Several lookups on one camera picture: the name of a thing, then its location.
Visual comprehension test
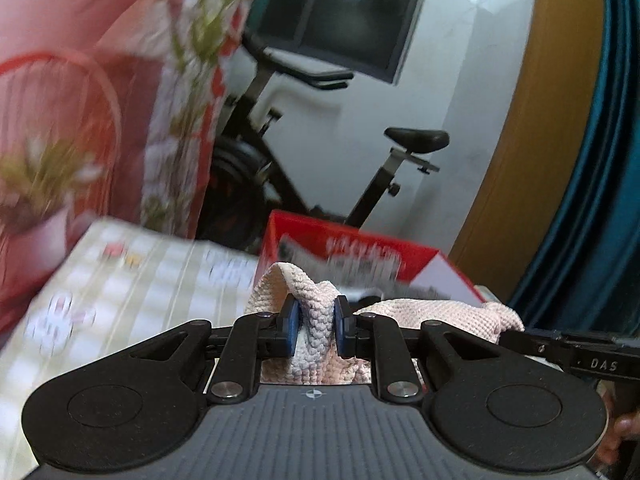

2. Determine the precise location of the wooden door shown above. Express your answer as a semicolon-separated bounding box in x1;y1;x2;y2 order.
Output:
445;0;608;301

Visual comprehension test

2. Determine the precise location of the black exercise bike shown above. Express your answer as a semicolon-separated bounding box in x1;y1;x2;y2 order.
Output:
200;30;451;251

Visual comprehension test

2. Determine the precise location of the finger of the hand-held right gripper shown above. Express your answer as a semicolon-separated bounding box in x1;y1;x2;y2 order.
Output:
500;328;568;365

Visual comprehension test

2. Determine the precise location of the cream knitted cloth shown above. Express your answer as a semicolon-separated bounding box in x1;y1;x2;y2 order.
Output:
245;261;525;386

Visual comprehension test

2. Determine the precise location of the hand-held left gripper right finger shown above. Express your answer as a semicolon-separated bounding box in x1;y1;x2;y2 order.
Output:
334;294;521;403

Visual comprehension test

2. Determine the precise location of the red cardboard box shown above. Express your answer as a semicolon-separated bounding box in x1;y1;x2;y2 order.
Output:
255;210;486;306

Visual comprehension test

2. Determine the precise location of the checked rabbit print cloth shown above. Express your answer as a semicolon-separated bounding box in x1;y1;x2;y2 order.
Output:
0;217;261;480

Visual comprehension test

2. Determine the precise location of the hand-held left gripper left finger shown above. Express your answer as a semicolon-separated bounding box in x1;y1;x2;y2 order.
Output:
112;294;302;406

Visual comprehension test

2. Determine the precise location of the blue teal pleated curtain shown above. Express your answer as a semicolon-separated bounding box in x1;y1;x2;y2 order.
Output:
505;0;640;336

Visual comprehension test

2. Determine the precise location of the person's right hand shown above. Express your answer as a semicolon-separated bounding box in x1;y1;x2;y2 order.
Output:
595;390;640;467

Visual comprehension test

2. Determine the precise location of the printed backdrop cloth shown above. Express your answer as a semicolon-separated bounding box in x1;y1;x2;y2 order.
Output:
0;0;266;333

